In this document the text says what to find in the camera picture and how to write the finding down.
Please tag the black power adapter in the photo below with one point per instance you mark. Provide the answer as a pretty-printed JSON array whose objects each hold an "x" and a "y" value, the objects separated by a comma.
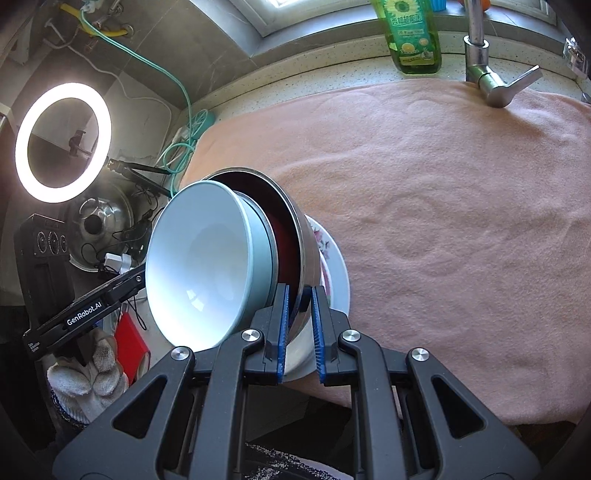
[{"x": 138, "y": 235}]

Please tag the pale blue ceramic bowl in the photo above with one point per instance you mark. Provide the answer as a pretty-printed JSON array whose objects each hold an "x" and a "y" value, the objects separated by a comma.
[{"x": 203, "y": 258}]

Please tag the white window frame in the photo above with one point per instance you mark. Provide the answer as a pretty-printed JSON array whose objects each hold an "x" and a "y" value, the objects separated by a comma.
[{"x": 295, "y": 16}]

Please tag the yellow gas pipe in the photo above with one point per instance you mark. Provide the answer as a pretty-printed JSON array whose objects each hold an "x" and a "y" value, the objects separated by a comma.
[{"x": 106, "y": 31}]

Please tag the red box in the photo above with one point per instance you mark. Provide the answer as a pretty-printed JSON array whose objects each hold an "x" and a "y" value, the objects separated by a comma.
[{"x": 131, "y": 346}]

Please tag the deep plate with large roses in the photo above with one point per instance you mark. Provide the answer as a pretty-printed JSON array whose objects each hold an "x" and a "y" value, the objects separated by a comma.
[{"x": 339, "y": 286}]

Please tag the blue plastic cup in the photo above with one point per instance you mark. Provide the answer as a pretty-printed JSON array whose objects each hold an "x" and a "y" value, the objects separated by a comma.
[{"x": 438, "y": 3}]

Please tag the person's left hand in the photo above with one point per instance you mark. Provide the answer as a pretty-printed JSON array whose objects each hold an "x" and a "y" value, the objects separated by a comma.
[{"x": 87, "y": 378}]

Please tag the black box with round dials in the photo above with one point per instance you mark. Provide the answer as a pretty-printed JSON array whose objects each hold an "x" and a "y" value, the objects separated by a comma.
[{"x": 41, "y": 277}]

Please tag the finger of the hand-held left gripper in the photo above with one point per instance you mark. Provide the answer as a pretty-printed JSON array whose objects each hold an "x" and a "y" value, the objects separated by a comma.
[{"x": 127, "y": 285}]

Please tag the green dish soap bottle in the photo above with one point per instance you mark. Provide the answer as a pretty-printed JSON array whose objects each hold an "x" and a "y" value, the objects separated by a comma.
[{"x": 411, "y": 32}]

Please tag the steel kitchen faucet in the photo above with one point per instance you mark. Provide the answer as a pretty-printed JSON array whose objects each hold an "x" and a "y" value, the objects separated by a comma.
[{"x": 478, "y": 50}]

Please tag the small red steel bowl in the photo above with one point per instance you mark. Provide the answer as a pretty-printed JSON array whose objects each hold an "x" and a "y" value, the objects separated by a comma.
[{"x": 281, "y": 240}]

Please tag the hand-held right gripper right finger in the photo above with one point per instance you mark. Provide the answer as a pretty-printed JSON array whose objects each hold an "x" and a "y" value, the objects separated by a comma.
[{"x": 319, "y": 341}]

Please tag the steel pot lid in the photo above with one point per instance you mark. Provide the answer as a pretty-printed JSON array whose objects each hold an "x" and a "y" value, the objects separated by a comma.
[{"x": 111, "y": 212}]

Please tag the pink towel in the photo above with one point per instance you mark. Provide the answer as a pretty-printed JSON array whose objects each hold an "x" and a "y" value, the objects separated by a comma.
[{"x": 438, "y": 207}]

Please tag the large steel bowl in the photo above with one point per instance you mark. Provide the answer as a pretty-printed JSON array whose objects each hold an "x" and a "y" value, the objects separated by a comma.
[{"x": 309, "y": 258}]

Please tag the white charger plug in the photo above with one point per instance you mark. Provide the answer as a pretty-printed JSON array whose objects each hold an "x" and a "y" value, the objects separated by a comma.
[{"x": 115, "y": 262}]

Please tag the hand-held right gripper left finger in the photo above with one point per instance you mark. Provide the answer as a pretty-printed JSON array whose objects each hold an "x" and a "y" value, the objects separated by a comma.
[{"x": 282, "y": 341}]

